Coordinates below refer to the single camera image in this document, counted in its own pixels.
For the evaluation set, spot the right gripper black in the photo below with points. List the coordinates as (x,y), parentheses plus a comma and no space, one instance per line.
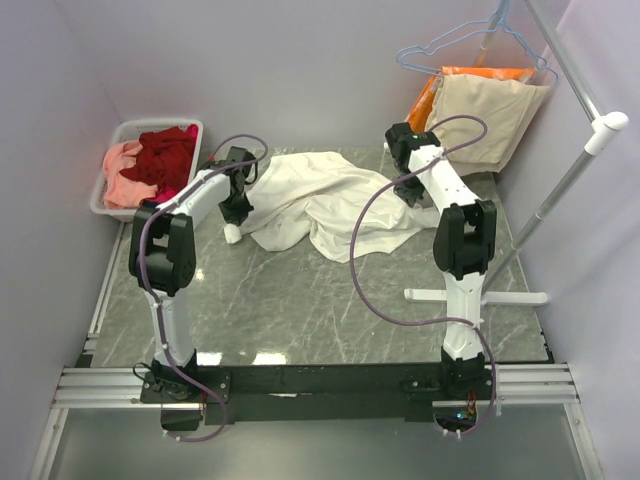
(411,195)

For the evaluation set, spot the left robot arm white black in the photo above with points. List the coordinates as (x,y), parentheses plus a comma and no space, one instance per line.
(163,255)

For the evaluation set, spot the aluminium black mounting rail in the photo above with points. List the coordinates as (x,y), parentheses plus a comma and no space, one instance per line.
(225,395)

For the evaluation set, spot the white floral print t-shirt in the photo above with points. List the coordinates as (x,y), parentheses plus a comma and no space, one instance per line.
(320,195)

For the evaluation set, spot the dark red garment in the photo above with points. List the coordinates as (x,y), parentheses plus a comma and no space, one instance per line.
(160,160)

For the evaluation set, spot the orange hanging garment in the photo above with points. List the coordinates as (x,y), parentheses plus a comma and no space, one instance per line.
(422,107)

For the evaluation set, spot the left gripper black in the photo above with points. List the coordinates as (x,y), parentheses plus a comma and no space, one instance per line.
(237,216)

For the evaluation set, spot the beige hanging garment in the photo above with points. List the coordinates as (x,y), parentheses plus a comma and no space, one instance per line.
(506,106)

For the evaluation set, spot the blue wire hanger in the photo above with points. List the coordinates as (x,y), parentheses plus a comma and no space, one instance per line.
(543,72)
(485,29)

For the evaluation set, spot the silver white clothes rack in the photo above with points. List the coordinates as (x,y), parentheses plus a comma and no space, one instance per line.
(597,131)

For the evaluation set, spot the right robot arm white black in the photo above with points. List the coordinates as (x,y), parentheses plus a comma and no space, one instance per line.
(463,247)

